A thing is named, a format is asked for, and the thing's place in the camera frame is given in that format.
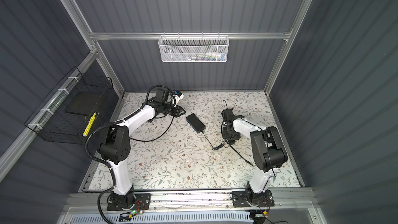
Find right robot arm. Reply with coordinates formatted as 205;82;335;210
221;108;288;208

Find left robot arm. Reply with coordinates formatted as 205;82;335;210
85;85;186;208

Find floral patterned table mat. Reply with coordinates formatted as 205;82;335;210
88;91;301;191

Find items in white basket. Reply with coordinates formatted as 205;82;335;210
184;52;227;62

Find yellow marker in basket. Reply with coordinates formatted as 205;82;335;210
83;112;97;137

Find white wire mesh basket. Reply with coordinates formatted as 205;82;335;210
158;36;230;63

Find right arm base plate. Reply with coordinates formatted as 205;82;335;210
230;190;275;208

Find black wire mesh basket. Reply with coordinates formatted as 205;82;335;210
24;64;119;144

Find white slotted cable duct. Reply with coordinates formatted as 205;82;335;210
69;211;254;224

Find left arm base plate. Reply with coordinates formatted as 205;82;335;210
106;192;152;211

